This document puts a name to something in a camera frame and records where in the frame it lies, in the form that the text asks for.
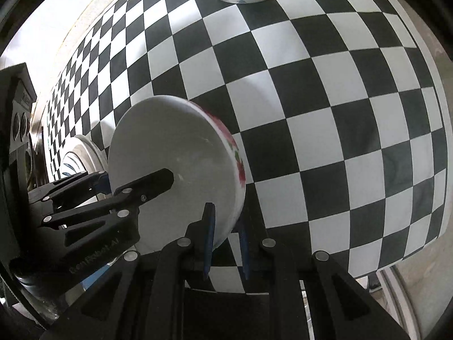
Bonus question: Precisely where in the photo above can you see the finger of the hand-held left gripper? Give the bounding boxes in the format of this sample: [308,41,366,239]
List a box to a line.
[42,168,175,230]
[29,171,112,208]

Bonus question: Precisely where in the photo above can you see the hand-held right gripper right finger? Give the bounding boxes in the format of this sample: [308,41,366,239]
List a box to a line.
[238,216,418,340]

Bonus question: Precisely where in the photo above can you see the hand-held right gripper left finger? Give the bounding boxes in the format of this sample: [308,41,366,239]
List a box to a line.
[39,203,216,340]

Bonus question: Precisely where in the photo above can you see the striped blue white plate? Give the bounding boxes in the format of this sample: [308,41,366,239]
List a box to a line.
[58,150,108,197]

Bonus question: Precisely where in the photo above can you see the white bowl red flowers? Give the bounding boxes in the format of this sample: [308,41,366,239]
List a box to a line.
[108,95,246,256]

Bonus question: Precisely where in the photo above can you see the black white checkered cloth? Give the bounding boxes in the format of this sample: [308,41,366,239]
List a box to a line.
[44,0,445,280]

